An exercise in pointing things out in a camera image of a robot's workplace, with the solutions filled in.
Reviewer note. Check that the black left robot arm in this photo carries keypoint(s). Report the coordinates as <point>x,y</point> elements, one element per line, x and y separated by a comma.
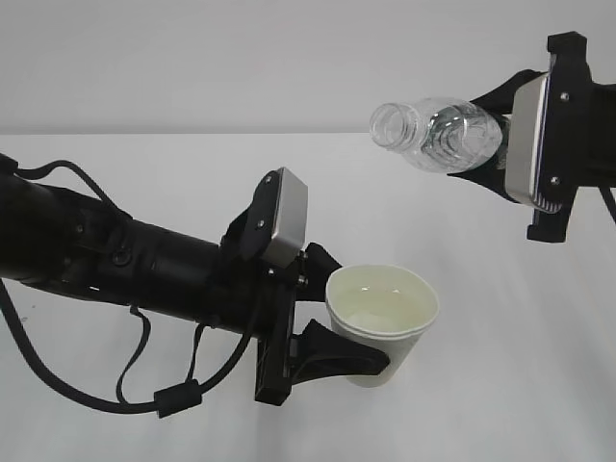
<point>85,247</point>

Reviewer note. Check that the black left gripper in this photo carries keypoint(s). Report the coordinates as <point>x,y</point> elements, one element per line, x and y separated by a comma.
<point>257,300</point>

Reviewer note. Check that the white paper cup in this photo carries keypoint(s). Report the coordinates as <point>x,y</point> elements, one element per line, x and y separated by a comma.
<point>385,307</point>

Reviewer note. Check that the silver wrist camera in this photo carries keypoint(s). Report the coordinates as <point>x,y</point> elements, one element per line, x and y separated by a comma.
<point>276,219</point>
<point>524,149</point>

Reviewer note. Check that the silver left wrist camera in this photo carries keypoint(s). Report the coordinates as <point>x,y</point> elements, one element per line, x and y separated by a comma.
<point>276,219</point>

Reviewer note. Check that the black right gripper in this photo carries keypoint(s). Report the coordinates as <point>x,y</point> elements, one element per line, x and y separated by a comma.
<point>579,138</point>

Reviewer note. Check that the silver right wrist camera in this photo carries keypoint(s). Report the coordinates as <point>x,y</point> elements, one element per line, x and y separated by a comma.
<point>524,149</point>

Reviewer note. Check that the clear green-label water bottle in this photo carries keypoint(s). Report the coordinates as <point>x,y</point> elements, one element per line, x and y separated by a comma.
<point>440,134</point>

